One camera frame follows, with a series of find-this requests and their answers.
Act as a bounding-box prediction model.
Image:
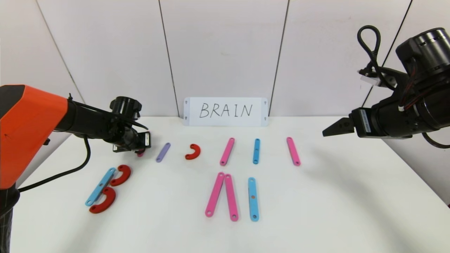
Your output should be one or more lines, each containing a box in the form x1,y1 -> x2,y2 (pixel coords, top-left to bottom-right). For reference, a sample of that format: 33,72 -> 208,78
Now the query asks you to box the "hanging black right arm cable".
422,132 -> 450,149

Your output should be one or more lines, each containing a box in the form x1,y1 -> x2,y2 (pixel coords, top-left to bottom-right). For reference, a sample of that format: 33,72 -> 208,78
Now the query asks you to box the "white BRAIN sign card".
184,97 -> 268,127

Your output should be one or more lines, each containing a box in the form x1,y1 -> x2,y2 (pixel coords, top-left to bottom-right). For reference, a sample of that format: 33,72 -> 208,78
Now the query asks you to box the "pink bar with blue underside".
220,137 -> 236,167

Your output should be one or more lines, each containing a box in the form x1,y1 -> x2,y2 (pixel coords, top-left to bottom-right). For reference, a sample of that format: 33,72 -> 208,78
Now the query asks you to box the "short purple bar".
156,142 -> 171,163

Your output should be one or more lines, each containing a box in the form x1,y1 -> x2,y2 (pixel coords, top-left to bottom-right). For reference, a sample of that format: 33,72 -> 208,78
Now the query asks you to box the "long blue bar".
247,177 -> 259,222
85,167 -> 116,207

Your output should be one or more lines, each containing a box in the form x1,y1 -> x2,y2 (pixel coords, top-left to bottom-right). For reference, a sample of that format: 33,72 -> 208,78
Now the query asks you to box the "looped black camera cable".
357,25 -> 396,90

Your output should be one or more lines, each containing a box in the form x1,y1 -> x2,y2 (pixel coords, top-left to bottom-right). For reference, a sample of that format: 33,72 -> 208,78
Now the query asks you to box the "large red arc piece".
89,187 -> 116,214

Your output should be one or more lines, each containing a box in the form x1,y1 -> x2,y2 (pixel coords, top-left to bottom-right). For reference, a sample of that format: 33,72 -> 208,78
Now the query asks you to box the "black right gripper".
322,94 -> 421,139

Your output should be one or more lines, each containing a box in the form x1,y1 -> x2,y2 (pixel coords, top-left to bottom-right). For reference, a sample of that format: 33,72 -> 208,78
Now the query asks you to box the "small red arc piece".
185,144 -> 201,160

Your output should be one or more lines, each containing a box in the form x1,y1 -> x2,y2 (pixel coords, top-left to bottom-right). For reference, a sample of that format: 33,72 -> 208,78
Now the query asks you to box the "short blue bar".
252,138 -> 261,165

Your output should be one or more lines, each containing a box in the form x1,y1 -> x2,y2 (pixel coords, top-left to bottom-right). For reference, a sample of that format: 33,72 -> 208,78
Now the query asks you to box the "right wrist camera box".
358,69 -> 382,86

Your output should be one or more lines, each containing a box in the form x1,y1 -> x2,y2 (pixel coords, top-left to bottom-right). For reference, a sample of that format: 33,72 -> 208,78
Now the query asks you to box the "medium red arc piece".
110,164 -> 131,187

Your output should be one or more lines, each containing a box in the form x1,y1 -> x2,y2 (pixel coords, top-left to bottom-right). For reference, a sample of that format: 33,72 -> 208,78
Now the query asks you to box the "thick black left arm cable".
18,135 -> 91,192

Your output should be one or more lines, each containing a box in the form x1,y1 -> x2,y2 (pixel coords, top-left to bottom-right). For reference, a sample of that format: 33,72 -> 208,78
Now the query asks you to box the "dark grey robot torso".
0,183 -> 21,253

